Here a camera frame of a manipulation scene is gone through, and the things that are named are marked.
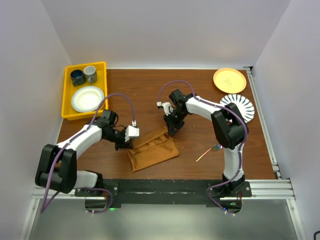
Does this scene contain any iridescent fork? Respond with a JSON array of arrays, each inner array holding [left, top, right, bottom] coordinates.
[[212, 144, 223, 151]]

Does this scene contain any grey mug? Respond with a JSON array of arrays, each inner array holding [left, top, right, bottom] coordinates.
[[83, 65, 98, 84]]

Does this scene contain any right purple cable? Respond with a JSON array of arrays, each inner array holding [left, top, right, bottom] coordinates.
[[156, 79, 249, 215]]

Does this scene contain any brown cloth napkin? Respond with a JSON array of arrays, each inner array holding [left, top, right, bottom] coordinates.
[[126, 126, 180, 172]]

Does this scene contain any yellow plate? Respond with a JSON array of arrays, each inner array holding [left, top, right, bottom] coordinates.
[[212, 68, 247, 94]]

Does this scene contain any white bowl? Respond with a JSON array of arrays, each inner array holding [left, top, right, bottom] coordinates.
[[71, 86, 105, 113]]

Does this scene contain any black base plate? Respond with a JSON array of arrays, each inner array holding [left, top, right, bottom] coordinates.
[[74, 178, 251, 213]]

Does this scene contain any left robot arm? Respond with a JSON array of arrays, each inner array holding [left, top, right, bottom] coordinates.
[[35, 110, 140, 196]]

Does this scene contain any yellow plastic tray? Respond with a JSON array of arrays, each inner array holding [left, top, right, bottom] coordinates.
[[61, 61, 108, 121]]

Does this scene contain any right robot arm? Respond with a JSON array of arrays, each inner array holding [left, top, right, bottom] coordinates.
[[156, 89, 249, 197]]

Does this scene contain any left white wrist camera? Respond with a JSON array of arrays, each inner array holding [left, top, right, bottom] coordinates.
[[124, 125, 140, 142]]

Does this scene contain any rose gold spoon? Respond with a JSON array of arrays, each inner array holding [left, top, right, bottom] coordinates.
[[195, 147, 213, 162]]

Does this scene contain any dark blue mug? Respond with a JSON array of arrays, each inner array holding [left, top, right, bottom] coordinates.
[[70, 69, 86, 86]]

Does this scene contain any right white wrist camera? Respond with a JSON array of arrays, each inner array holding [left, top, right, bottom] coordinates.
[[156, 101, 173, 116]]

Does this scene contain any black striped white plate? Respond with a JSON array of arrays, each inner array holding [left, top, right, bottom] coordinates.
[[219, 94, 255, 124]]

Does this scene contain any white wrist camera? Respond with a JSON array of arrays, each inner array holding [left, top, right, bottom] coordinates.
[[124, 125, 140, 142], [156, 101, 173, 116]]

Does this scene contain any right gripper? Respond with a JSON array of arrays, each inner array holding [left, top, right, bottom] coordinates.
[[163, 109, 188, 137]]

